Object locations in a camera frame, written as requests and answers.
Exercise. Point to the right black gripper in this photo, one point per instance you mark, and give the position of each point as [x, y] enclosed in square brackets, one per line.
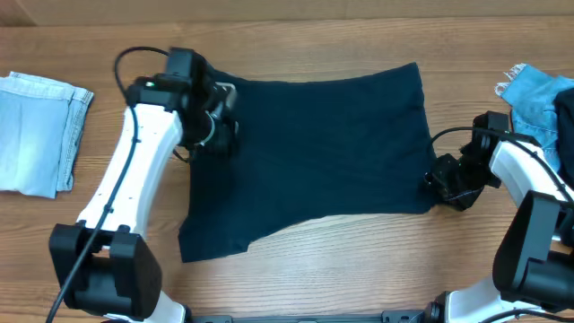
[447, 178]

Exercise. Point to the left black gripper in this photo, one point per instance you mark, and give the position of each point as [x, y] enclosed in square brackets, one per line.
[222, 135]

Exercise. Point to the dark navy t-shirt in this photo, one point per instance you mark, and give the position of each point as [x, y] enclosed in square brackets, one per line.
[309, 150]

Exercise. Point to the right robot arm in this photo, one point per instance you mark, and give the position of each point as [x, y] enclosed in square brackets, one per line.
[528, 278]

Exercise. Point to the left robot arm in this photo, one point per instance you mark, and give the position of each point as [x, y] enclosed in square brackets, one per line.
[103, 264]

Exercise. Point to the crumpled blue denim garment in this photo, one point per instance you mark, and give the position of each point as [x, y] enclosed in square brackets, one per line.
[530, 94]

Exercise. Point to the dark garment on denim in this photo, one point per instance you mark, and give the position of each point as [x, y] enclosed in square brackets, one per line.
[563, 104]

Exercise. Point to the folded light blue jeans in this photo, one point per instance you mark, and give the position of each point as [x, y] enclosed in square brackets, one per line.
[42, 124]

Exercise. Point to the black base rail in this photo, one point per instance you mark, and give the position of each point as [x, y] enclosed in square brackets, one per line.
[386, 316]

